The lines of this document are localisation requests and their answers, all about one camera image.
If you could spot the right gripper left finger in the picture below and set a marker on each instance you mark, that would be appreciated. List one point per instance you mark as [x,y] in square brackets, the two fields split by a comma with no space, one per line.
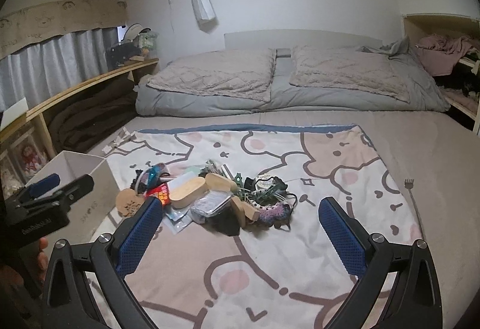
[68,301]

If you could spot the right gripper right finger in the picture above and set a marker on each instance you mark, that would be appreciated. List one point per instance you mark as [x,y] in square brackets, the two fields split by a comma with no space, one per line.
[414,300]

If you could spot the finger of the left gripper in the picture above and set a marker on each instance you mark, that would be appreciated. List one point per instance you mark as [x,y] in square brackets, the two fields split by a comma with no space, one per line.
[72,192]
[37,189]

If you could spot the square carved wooden coaster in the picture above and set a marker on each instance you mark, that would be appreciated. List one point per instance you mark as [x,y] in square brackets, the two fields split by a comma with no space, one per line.
[128,207]

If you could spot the person's left hand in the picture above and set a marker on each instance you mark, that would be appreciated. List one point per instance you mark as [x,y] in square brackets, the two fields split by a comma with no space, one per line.
[35,260]

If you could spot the white shoe box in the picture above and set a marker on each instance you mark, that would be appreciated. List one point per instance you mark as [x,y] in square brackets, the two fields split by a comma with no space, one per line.
[88,211]

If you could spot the doll in display case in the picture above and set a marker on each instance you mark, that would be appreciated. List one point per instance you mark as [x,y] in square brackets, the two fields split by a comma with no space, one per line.
[30,156]

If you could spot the round wooden coaster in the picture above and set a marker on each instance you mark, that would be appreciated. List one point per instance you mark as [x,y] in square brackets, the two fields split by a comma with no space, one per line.
[127,193]

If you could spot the brown folded blanket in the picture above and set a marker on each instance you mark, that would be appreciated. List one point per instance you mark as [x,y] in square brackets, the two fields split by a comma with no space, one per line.
[92,115]

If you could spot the wooden shelf unit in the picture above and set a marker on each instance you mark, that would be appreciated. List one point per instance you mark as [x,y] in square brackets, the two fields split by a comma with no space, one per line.
[35,121]

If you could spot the red sachet packet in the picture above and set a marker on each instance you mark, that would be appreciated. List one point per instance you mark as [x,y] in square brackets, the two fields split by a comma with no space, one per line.
[161,193]

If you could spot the oval wooden box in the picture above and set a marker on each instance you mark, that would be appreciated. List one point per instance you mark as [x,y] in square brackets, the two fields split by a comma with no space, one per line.
[187,193]

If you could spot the grey curtain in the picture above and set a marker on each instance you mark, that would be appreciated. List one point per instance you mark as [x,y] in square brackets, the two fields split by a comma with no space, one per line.
[41,71]

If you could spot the black bag on shelf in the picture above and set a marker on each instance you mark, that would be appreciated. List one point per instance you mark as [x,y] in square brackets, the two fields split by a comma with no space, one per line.
[118,54]

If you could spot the cartoon bear blanket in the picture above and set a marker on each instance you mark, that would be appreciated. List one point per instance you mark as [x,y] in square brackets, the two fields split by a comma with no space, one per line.
[286,276]

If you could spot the white cap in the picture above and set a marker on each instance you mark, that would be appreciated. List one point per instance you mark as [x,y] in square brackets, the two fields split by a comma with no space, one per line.
[134,31]

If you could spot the beige curtain valance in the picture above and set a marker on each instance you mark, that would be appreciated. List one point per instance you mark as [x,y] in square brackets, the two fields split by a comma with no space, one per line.
[39,23]

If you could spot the left beige pillow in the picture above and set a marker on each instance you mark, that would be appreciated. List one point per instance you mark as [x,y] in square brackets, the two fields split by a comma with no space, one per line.
[244,74]

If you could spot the beige pillow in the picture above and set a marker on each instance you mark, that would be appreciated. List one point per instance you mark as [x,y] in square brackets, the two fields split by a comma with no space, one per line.
[244,74]
[347,68]

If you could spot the white hanging bag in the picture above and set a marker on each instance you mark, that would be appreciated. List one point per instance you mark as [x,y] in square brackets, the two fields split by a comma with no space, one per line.
[203,11]

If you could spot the grey duvet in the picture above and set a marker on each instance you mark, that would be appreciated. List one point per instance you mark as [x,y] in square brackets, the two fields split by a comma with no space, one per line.
[423,92]

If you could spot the white headboard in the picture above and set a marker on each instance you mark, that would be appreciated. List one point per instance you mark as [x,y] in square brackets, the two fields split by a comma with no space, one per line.
[288,38]

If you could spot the right beige pillow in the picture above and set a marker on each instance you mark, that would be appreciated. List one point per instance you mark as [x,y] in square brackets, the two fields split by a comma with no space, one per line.
[347,68]

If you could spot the pink clothes pile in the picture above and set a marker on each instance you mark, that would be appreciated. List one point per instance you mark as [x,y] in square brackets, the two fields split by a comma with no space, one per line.
[439,54]

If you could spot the right wooden cubby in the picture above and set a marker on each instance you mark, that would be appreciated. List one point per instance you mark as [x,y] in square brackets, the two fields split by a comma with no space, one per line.
[461,87]

